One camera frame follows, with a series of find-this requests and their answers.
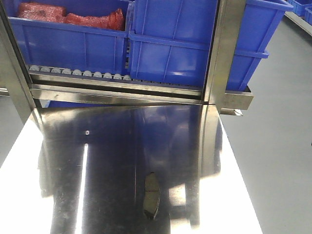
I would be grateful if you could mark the brake pad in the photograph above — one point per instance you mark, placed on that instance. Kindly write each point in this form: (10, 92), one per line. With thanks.
(151, 196)

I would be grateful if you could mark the grey roller conveyor track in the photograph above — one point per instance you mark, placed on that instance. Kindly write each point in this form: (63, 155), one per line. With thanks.
(77, 72)

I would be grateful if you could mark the right blue plastic bin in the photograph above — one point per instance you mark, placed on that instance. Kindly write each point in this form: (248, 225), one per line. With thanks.
(170, 40)

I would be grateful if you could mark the blue plastic bin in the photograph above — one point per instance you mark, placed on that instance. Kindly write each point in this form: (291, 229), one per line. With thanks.
(170, 40)
(67, 45)

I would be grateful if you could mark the red bubble wrap bag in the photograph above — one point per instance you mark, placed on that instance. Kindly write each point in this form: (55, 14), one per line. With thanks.
(57, 14)

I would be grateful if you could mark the blue bin under table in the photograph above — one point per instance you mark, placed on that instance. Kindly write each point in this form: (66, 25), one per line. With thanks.
(64, 104)

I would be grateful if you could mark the left blue plastic bin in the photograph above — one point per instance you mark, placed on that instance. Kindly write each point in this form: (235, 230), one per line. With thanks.
(67, 45)

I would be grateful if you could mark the blue bins far right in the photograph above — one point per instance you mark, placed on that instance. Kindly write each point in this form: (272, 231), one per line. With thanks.
(302, 8)

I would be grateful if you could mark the stainless steel rack frame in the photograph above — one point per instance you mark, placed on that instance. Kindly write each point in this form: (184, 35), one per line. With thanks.
(27, 89)

